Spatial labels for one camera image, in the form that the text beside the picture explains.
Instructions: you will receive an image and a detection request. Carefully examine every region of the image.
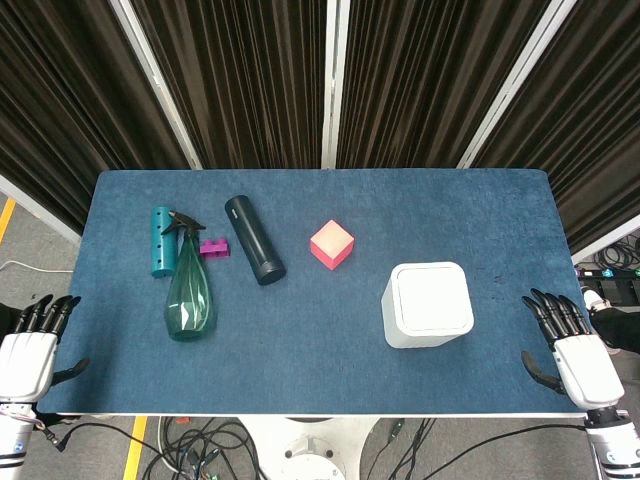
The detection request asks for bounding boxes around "white square container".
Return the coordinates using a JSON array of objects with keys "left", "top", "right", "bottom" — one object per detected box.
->
[{"left": 380, "top": 261, "right": 475, "bottom": 350}]

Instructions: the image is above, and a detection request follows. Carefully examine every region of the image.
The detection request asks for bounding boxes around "dark pleated curtain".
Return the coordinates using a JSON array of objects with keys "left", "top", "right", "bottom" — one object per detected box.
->
[{"left": 0, "top": 0, "right": 640, "bottom": 256}]

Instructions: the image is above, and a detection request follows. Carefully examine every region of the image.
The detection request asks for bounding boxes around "black power strip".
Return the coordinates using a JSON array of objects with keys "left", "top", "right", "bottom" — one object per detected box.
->
[{"left": 573, "top": 267, "right": 640, "bottom": 282}]

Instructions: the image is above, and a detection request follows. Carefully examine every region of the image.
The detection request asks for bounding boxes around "blue felt table mat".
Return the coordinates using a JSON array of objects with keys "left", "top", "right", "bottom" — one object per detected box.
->
[{"left": 37, "top": 168, "right": 590, "bottom": 415}]

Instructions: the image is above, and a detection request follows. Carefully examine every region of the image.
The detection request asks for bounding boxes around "white floor cable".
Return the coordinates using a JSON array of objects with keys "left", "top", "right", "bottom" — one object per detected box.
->
[{"left": 0, "top": 259, "right": 75, "bottom": 275}]

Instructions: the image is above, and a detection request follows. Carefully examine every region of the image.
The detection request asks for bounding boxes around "pink cube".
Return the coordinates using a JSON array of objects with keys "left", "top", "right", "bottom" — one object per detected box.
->
[{"left": 309, "top": 219, "right": 356, "bottom": 272}]

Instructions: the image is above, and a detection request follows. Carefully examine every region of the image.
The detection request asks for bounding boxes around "magenta toy brick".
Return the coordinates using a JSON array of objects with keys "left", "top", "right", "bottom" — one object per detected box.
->
[{"left": 199, "top": 238, "right": 233, "bottom": 260}]

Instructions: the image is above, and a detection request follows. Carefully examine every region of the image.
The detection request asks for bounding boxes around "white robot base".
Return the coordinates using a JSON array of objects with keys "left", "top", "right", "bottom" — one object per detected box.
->
[{"left": 238, "top": 416, "right": 386, "bottom": 480}]

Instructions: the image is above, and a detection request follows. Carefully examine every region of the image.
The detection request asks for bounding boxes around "black floor cable bundle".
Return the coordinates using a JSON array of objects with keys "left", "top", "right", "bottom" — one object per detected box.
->
[{"left": 142, "top": 417, "right": 266, "bottom": 480}]

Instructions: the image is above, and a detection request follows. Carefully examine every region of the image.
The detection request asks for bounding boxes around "black cylindrical bottle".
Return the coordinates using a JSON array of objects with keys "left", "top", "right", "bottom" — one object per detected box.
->
[{"left": 224, "top": 194, "right": 288, "bottom": 286}]

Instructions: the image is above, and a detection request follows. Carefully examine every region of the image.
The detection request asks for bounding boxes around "teal perforated cylinder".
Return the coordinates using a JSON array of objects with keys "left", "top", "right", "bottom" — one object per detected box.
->
[{"left": 150, "top": 205, "right": 181, "bottom": 279}]

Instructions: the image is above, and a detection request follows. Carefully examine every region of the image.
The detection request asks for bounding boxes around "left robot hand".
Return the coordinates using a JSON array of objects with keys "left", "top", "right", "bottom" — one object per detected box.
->
[{"left": 0, "top": 294, "right": 92, "bottom": 404}]

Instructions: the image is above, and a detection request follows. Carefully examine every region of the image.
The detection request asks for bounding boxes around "green transparent spray bottle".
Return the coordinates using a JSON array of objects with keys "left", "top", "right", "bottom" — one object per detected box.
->
[{"left": 160, "top": 210, "right": 218, "bottom": 343}]

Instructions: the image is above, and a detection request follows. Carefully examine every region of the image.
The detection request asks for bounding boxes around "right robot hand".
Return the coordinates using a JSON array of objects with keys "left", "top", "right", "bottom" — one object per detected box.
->
[{"left": 520, "top": 287, "right": 626, "bottom": 412}]

